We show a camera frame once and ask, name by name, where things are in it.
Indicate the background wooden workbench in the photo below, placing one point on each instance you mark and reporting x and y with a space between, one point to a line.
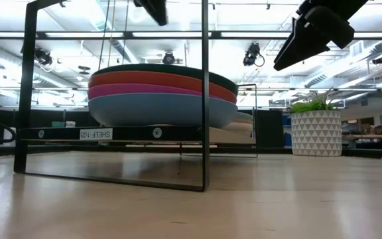
376 136

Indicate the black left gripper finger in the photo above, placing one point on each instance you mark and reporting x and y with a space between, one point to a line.
162 11
148 8

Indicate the pale pink plate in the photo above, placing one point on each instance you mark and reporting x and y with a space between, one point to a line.
247 122

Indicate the light teal plate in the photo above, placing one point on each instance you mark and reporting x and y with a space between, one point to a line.
247 114

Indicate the blue storage bin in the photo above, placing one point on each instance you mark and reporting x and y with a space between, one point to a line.
287 139

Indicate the wooden shelf with black frame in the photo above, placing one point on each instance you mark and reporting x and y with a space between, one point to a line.
128 133

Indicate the dark teal plate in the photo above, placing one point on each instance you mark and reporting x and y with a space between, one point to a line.
177 69

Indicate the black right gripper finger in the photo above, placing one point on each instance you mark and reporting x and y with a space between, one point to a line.
305 48
292 38

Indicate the black background cabinet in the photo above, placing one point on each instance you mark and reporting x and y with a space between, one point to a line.
270 129

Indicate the black frame crossbeam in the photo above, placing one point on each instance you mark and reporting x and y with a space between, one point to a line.
216 34

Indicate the blue plate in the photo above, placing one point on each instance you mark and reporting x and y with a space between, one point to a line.
151 111

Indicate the black table rig frame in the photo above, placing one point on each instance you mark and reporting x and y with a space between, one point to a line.
370 153

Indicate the black ceiling fixture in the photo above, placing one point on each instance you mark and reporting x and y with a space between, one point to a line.
380 59

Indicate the succulent in white patterned pot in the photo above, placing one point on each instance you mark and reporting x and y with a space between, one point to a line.
315 132

